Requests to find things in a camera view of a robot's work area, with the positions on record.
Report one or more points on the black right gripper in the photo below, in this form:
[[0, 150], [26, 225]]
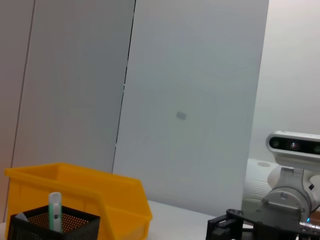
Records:
[[275, 231]]

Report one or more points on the mint green utility knife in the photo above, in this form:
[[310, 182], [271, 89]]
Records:
[[55, 212]]

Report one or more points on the black mesh pen holder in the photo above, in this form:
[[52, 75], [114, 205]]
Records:
[[80, 228]]

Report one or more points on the white ribbed machine housing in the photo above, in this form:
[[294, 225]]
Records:
[[255, 185]]

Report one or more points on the yellow plastic bin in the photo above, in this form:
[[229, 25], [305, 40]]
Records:
[[120, 200]]

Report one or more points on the white partition board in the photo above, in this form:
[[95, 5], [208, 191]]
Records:
[[187, 100]]

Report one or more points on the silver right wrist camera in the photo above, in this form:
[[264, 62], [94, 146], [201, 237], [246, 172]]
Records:
[[292, 147]]

